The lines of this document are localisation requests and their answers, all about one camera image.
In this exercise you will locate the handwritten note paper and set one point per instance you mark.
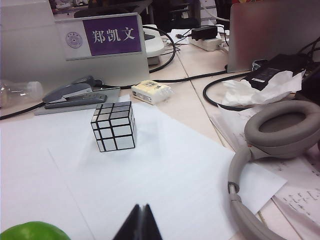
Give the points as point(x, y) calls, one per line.
point(300, 200)

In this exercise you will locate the silver mirror puzzle cube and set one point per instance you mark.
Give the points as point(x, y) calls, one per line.
point(112, 130)

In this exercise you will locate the white round stand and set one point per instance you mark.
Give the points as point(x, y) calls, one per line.
point(153, 47)

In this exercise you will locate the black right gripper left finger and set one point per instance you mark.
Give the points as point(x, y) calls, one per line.
point(133, 227)

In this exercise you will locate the large black office chair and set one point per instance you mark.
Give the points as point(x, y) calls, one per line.
point(175, 15)

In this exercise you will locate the purple and white name plate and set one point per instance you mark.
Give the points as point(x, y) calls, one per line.
point(112, 35)

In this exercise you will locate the white paper sheet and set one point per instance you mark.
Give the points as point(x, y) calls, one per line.
point(125, 180)
point(262, 185)

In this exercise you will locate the frosted glass desk partition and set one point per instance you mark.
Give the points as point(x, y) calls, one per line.
point(30, 50)

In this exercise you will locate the white tissue pack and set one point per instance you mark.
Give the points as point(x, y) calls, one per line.
point(150, 91)

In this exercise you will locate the grey stapler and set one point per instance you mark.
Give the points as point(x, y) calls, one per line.
point(70, 92)

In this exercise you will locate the crumpled white tissue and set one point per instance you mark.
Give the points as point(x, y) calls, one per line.
point(270, 92)

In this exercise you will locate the silver laptop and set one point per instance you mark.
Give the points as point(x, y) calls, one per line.
point(270, 32)

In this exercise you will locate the green apple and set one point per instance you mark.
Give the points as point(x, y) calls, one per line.
point(32, 232)

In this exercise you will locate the short white power strip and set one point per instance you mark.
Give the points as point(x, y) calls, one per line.
point(207, 45)

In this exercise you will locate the black charger plug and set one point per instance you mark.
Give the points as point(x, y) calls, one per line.
point(203, 33)

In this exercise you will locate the black power adapter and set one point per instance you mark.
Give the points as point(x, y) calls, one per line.
point(275, 70)

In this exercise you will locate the clear red-labelled plastic bottle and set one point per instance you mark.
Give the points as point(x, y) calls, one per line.
point(32, 88)

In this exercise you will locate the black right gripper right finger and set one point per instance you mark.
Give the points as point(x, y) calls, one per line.
point(151, 227)

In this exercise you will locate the grey over-ear headphones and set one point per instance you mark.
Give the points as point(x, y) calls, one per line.
point(275, 147)

